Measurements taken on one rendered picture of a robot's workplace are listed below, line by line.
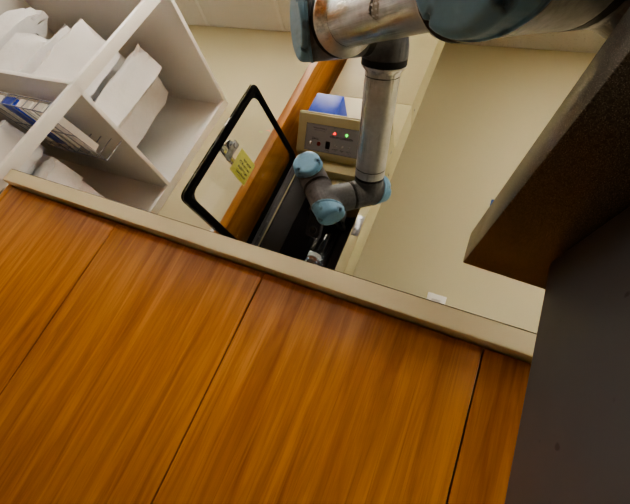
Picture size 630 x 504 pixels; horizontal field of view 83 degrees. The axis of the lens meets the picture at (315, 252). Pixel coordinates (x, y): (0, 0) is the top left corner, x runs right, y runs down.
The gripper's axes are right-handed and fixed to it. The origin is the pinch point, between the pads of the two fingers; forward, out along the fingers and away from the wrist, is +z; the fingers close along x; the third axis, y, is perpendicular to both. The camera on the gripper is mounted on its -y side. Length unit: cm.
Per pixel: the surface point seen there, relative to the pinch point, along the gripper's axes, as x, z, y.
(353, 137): -2.1, -16.6, 25.3
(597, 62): -44, -92, -23
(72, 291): 40, -41, -49
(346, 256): -12.6, -11.4, -12.0
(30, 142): 102, -33, -11
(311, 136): 12.6, -15.3, 23.9
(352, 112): 5.7, -7.6, 42.5
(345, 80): 14, -7, 58
